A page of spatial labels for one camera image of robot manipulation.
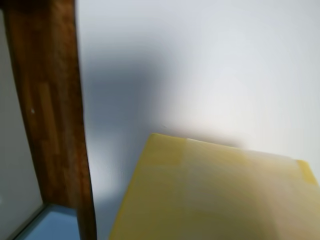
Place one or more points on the yellow paper box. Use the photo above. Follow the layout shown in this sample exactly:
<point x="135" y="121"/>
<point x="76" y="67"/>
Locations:
<point x="205" y="195"/>

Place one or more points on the grey metal partition post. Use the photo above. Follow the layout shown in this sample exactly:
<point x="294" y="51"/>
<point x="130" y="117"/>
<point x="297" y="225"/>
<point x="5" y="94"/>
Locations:
<point x="30" y="221"/>

